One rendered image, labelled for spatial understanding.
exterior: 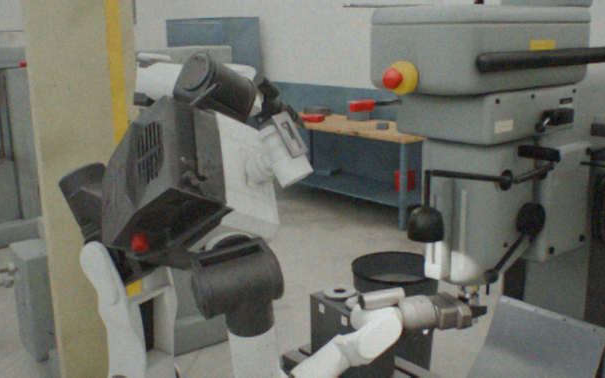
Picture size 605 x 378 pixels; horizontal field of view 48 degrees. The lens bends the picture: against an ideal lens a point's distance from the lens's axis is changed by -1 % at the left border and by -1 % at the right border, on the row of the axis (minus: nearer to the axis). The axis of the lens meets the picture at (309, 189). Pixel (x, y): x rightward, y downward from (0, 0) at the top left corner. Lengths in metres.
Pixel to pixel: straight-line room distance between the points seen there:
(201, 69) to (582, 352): 1.16
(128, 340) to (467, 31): 0.98
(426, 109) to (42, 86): 1.70
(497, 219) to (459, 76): 0.34
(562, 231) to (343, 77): 6.42
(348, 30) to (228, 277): 6.72
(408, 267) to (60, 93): 2.10
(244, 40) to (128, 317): 7.37
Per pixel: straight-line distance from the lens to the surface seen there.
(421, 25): 1.28
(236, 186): 1.28
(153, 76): 1.59
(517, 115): 1.39
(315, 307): 1.88
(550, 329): 1.92
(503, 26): 1.31
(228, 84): 1.43
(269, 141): 1.28
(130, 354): 1.63
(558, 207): 1.58
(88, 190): 1.55
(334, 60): 8.00
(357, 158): 7.84
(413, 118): 1.43
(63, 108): 2.77
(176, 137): 1.24
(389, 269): 3.89
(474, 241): 1.43
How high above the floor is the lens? 1.85
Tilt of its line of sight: 13 degrees down
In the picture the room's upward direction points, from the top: 1 degrees counter-clockwise
